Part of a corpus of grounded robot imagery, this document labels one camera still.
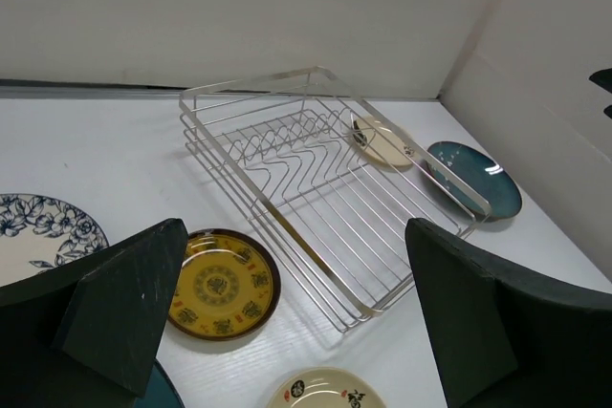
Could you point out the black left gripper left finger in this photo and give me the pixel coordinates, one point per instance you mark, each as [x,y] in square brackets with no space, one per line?
[93,327]

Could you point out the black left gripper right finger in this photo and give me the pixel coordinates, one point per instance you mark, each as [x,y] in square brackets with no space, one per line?
[503,335]

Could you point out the square teal plate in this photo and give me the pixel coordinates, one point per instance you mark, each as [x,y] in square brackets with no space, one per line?
[160,391]

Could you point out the blue floral white plate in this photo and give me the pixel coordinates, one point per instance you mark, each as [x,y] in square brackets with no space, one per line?
[39,233]

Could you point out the yellow patterned brown-rimmed plate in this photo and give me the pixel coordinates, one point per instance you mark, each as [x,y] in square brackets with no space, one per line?
[229,286]

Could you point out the round teal glazed plate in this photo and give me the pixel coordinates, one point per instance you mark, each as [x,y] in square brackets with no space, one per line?
[482,174]

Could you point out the cream plate with calligraphy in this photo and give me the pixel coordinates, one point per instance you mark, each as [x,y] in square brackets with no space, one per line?
[380,145]

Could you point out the cream calligraphy plate near camera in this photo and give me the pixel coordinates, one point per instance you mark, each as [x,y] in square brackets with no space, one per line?
[325,387]

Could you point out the silver wire dish rack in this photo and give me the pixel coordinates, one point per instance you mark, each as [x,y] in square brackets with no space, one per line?
[281,147]

